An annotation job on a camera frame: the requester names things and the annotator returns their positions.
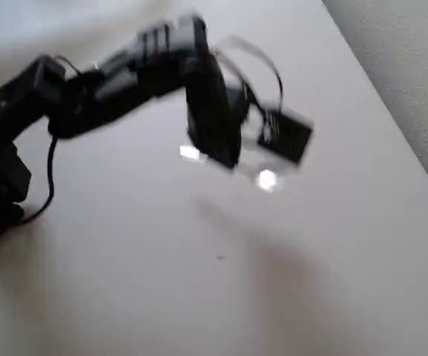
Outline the silver metal spoon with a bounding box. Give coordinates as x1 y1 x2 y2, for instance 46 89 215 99
179 145 287 195

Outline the black square camera board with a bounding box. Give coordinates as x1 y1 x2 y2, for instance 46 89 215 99
255 108 315 165

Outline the flat ribbon cable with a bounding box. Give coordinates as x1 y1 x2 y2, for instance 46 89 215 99
212 34 286 113

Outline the black round cable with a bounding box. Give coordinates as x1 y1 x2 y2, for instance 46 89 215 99
19 134 56 225

